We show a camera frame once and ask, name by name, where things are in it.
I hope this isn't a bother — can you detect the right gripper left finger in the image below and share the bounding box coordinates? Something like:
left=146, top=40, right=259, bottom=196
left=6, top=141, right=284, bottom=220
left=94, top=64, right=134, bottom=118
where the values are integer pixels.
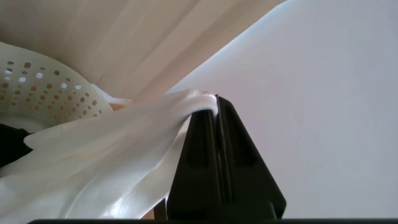
left=166, top=107, right=228, bottom=220

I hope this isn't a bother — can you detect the beige curtain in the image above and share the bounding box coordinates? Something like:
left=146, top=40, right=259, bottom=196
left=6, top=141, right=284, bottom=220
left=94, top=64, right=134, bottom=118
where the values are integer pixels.
left=0, top=0, right=287, bottom=103

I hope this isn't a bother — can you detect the black garment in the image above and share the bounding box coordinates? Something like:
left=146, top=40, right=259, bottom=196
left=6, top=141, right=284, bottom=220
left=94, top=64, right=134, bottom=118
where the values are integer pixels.
left=0, top=123, right=34, bottom=169

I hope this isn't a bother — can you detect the white laundry basket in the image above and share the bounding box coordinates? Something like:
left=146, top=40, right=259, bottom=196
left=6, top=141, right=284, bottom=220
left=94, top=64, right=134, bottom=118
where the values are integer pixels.
left=0, top=41, right=114, bottom=133

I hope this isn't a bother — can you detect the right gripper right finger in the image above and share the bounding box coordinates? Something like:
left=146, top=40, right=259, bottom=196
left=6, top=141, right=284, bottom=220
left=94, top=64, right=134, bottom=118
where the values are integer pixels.
left=216, top=95, right=287, bottom=220

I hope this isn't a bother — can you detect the white printed t-shirt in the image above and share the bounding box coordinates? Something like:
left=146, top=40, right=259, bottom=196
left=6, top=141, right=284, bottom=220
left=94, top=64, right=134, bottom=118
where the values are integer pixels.
left=0, top=89, right=218, bottom=220

